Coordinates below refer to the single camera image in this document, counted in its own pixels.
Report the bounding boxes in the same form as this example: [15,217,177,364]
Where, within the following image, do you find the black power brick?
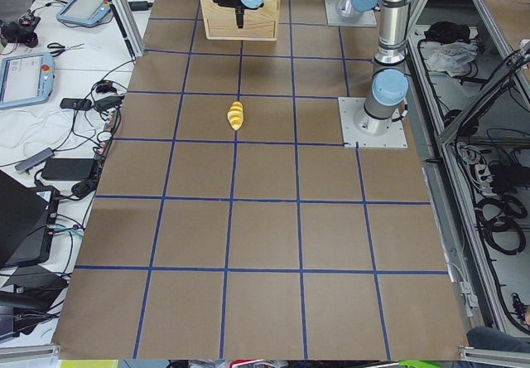
[41,157,94,181]

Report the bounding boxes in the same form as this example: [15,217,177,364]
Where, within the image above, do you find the far teach pendant tablet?
[55,0,111,28]

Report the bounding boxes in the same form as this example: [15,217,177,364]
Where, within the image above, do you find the aluminium frame post left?
[107,0,145,61]

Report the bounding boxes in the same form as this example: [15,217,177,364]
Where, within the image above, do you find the black-handled scissors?
[46,42,84,57]

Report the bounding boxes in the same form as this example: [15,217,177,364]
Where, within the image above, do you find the black laptop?
[1,172,59,269]

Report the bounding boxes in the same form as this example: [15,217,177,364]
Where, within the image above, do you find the white crumpled cloth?
[426,41,479,77]

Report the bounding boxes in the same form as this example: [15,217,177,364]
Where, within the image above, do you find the near teach pendant tablet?
[1,52,55,110]

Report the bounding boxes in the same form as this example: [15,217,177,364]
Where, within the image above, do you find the small black electronics gadget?
[1,10,41,48]

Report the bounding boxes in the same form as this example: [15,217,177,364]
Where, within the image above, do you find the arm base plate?
[338,97,408,149]

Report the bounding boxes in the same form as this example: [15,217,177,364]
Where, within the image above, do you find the wooden two-drawer cabinet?
[200,0,280,41]

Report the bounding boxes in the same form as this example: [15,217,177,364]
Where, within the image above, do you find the black coiled cables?
[474,193,525,257]

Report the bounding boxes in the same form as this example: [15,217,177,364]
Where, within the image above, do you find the grey usb hub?
[15,148,55,172]

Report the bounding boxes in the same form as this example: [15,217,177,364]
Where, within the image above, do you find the silver rear robot arm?
[335,0,378,18]

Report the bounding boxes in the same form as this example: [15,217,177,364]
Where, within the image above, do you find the yellow toy croissant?
[227,101,244,131]

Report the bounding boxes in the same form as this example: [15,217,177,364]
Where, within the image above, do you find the teach pendant tablet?
[1,52,55,110]
[55,0,111,28]

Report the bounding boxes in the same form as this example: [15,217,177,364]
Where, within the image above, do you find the rear arm base plate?
[325,0,379,28]

